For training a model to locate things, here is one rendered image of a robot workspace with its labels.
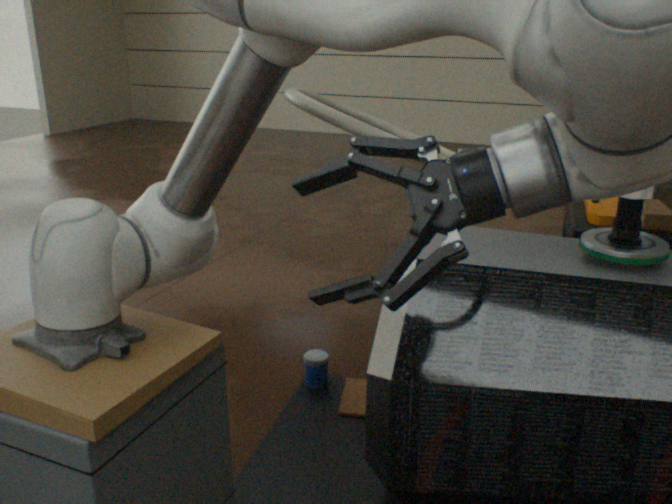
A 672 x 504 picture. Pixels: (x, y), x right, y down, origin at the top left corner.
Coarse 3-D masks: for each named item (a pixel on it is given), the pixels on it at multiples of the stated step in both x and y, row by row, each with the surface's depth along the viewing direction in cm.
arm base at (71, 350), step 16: (16, 336) 121; (32, 336) 120; (48, 336) 117; (64, 336) 116; (80, 336) 117; (96, 336) 118; (112, 336) 119; (128, 336) 124; (144, 336) 127; (48, 352) 116; (64, 352) 116; (80, 352) 116; (96, 352) 118; (112, 352) 118; (128, 352) 119; (64, 368) 113
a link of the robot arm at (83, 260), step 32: (64, 224) 111; (96, 224) 114; (128, 224) 123; (32, 256) 114; (64, 256) 111; (96, 256) 114; (128, 256) 120; (32, 288) 115; (64, 288) 113; (96, 288) 115; (128, 288) 122; (64, 320) 115; (96, 320) 117
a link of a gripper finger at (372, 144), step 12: (360, 144) 70; (372, 144) 70; (384, 144) 69; (396, 144) 69; (408, 144) 68; (420, 144) 68; (432, 144) 67; (384, 156) 71; (396, 156) 70; (408, 156) 70
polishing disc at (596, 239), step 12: (600, 228) 177; (588, 240) 168; (600, 240) 168; (648, 240) 168; (660, 240) 168; (600, 252) 163; (612, 252) 160; (624, 252) 159; (636, 252) 159; (648, 252) 159; (660, 252) 159
